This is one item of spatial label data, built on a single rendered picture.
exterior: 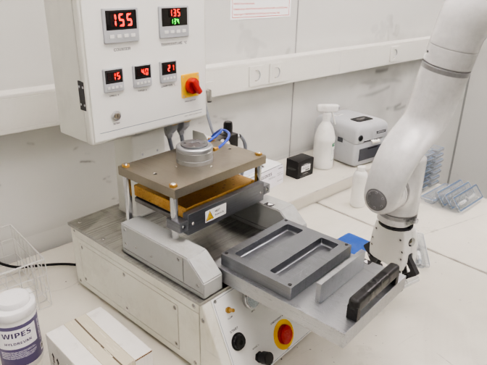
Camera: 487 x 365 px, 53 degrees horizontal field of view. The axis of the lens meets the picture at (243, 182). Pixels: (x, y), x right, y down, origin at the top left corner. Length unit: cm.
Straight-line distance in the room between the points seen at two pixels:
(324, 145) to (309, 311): 111
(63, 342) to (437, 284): 91
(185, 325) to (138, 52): 57
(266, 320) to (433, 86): 56
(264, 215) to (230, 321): 28
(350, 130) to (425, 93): 96
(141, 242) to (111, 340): 19
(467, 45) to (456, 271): 70
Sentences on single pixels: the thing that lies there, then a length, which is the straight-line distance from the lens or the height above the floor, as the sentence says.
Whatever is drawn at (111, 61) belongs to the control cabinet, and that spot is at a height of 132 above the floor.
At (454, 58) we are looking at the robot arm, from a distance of 97.
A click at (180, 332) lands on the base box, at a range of 102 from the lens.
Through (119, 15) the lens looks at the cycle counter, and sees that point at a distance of 104.
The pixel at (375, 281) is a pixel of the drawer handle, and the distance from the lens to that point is 86.
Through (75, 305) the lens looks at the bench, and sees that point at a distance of 126.
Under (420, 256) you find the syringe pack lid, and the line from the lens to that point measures 145.
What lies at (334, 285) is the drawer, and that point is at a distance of 88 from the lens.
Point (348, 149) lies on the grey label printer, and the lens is 194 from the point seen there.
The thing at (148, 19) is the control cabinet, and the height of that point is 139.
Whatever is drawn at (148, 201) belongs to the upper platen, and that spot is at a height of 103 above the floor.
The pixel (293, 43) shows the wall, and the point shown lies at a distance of 194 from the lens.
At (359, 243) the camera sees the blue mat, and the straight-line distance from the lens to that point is 150.
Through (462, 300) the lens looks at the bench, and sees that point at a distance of 135.
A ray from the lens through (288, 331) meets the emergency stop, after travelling 106.
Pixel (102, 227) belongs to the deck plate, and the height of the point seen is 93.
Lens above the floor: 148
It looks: 23 degrees down
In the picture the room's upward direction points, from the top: 1 degrees clockwise
